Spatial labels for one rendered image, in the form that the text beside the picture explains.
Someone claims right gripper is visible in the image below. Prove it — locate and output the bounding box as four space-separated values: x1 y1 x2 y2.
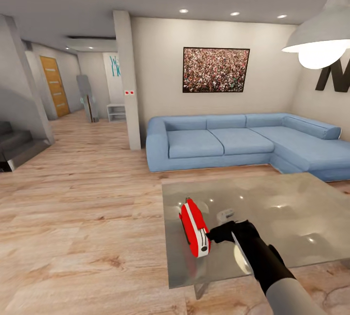
206 220 236 243

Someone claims radio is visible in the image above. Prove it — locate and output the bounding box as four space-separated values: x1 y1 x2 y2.
179 197 210 257

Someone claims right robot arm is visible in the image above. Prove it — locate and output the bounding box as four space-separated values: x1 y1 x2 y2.
206 208 326 315

